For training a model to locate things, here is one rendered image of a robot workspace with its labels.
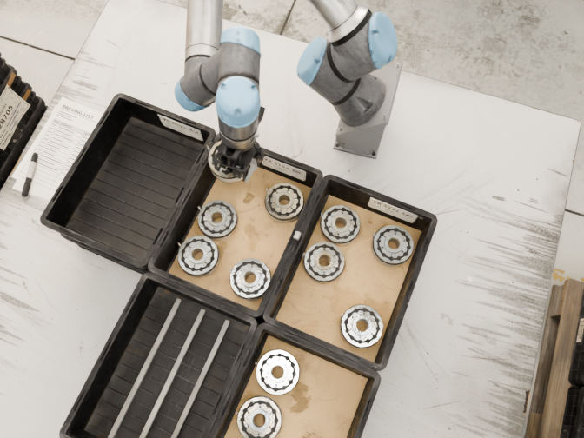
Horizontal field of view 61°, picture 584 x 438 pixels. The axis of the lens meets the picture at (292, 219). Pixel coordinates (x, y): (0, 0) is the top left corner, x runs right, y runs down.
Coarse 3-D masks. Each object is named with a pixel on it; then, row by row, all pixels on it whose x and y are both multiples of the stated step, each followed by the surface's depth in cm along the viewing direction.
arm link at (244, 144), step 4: (220, 132) 95; (256, 132) 96; (220, 136) 97; (224, 136) 94; (252, 136) 95; (256, 136) 96; (224, 140) 96; (228, 140) 95; (248, 140) 95; (252, 140) 97; (228, 144) 96; (232, 144) 96; (236, 144) 95; (240, 144) 95; (244, 144) 96; (248, 144) 97; (232, 148) 97; (236, 148) 97; (240, 148) 97; (244, 148) 98
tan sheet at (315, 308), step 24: (360, 216) 132; (384, 216) 132; (312, 240) 131; (360, 240) 130; (360, 264) 128; (408, 264) 128; (312, 288) 127; (336, 288) 127; (360, 288) 127; (384, 288) 126; (288, 312) 125; (312, 312) 125; (336, 312) 125; (384, 312) 125; (336, 336) 123
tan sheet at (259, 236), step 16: (256, 176) 136; (272, 176) 136; (224, 192) 135; (240, 192) 135; (256, 192) 135; (304, 192) 135; (240, 208) 133; (256, 208) 133; (240, 224) 132; (256, 224) 132; (272, 224) 132; (288, 224) 132; (224, 240) 131; (240, 240) 131; (256, 240) 131; (272, 240) 131; (288, 240) 131; (176, 256) 129; (224, 256) 129; (240, 256) 129; (256, 256) 129; (272, 256) 129; (176, 272) 128; (224, 272) 128; (272, 272) 128; (208, 288) 127; (224, 288) 127; (256, 304) 125
